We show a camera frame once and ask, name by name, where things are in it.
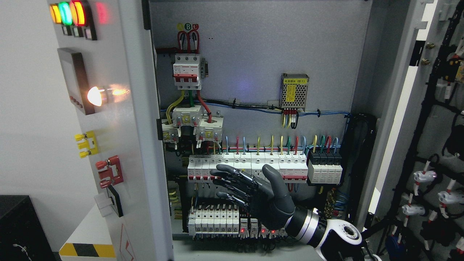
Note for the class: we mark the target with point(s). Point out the grey robot hand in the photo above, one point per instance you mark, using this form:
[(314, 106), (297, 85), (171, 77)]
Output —
[(268, 199)]

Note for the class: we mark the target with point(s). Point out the grey cabinet door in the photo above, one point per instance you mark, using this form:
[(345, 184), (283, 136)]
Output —
[(407, 81), (117, 51)]

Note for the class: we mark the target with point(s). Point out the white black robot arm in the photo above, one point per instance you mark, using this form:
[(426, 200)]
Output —
[(333, 239)]

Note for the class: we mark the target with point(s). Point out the red indicator lamp left door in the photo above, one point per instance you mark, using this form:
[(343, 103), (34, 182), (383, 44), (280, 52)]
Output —
[(77, 12)]

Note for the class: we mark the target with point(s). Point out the green indicator lamp left door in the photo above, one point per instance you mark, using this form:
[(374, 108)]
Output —
[(65, 13)]

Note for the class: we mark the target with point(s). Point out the yellow indicator lamp left door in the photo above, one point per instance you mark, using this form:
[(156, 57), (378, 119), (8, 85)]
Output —
[(55, 13)]

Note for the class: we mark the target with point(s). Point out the relay module row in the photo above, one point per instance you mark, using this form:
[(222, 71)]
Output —
[(251, 228)]

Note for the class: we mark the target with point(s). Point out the white socket breaker row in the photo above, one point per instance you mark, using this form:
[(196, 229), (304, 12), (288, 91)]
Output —
[(293, 168)]

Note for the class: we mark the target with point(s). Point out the brass ground bar right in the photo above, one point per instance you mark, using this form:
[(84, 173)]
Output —
[(329, 203)]

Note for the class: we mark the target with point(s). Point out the white mini breaker row lower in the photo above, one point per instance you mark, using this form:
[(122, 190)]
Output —
[(214, 220)]

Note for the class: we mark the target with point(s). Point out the black white surge protector block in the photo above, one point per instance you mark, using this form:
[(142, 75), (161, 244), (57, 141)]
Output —
[(324, 168)]

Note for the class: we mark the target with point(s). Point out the white current transformers group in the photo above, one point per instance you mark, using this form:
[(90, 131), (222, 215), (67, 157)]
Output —
[(192, 117)]

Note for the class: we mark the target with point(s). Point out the perforated metal power supply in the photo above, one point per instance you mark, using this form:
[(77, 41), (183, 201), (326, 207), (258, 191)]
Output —
[(294, 90)]

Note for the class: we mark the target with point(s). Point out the red electric hazard warning sticker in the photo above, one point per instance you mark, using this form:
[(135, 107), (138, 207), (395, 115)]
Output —
[(125, 248)]

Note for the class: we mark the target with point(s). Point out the red white main breaker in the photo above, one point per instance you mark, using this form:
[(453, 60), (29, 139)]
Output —
[(189, 70)]

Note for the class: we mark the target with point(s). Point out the red terminal connector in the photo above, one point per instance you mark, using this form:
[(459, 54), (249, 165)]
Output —
[(109, 171)]

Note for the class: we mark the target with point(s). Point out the yellow terminal connector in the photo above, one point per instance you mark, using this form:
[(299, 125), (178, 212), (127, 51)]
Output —
[(87, 144)]

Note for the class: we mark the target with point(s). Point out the white glowing indicator lamp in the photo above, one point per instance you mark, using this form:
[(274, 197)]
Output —
[(98, 95)]

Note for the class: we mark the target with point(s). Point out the black digital power meter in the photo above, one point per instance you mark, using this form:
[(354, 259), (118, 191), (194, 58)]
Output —
[(76, 79)]

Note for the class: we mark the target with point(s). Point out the black box at left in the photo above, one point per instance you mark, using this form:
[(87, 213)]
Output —
[(21, 235)]

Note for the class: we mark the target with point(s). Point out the white rotary selector switch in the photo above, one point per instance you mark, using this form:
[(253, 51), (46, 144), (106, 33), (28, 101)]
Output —
[(109, 202)]

